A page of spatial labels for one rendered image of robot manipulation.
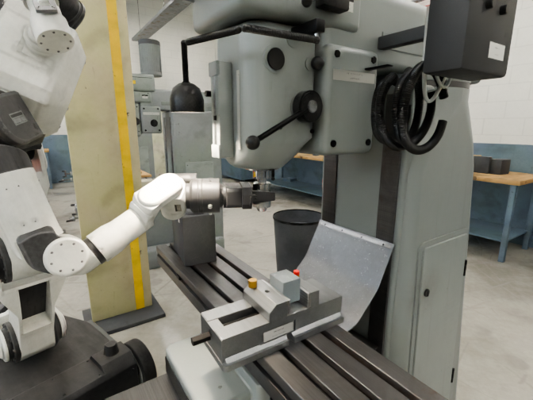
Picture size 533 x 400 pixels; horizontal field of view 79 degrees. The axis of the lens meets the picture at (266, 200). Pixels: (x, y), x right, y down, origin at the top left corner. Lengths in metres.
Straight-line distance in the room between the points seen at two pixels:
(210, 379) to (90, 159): 1.82
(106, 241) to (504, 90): 4.73
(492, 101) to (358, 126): 4.20
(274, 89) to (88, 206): 1.93
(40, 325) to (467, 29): 1.45
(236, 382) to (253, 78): 0.71
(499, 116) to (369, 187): 4.01
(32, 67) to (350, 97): 0.71
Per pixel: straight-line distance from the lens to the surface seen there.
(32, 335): 1.42
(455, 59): 0.75
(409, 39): 0.91
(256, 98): 0.72
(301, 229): 2.71
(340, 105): 0.84
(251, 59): 0.74
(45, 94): 0.85
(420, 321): 1.20
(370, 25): 0.95
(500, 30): 0.88
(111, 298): 2.72
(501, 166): 4.44
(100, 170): 2.45
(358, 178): 1.09
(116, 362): 1.38
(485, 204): 5.07
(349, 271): 1.10
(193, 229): 1.20
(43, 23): 0.82
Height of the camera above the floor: 1.41
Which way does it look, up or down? 13 degrees down
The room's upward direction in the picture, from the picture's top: straight up
